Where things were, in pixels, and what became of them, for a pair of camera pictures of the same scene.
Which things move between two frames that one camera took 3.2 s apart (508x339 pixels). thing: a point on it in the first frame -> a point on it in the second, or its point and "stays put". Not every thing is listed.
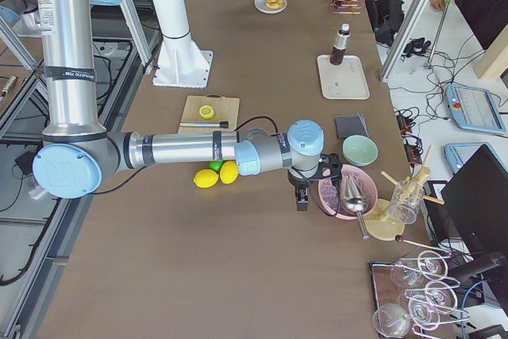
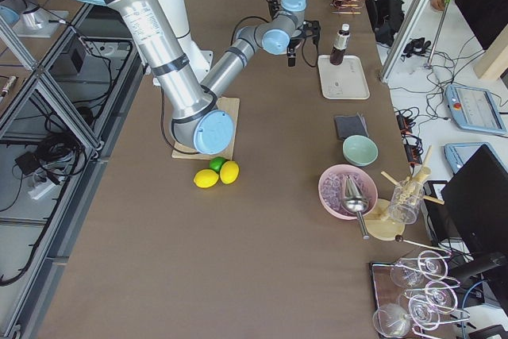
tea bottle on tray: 340,44 stays put
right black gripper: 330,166 -> 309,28
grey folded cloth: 349,125 stays put
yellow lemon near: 205,178 stays put
